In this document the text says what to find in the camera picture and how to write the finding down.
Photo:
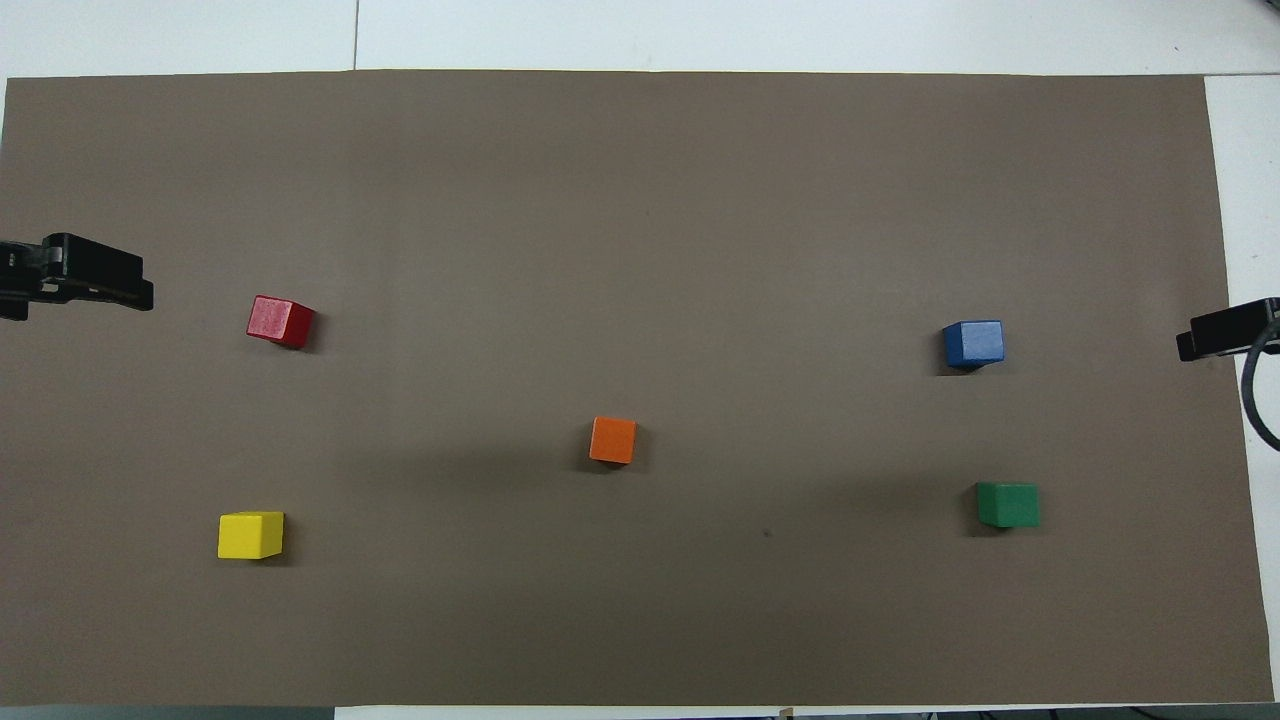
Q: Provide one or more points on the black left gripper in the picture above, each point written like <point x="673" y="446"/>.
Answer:
<point x="15" y="270"/>

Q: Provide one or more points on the red wooden block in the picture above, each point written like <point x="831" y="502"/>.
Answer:
<point x="280" y="320"/>

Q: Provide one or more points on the blue wooden block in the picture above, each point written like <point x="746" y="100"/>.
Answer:
<point x="972" y="344"/>

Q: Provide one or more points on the green wooden block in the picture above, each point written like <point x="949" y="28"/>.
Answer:
<point x="1008" y="505"/>

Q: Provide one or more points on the yellow wooden block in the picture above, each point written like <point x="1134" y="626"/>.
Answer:
<point x="250" y="535"/>

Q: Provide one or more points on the orange wooden block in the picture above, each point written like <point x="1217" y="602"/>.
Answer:
<point x="612" y="440"/>

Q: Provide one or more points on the brown table mat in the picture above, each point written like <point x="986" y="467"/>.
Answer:
<point x="640" y="250"/>

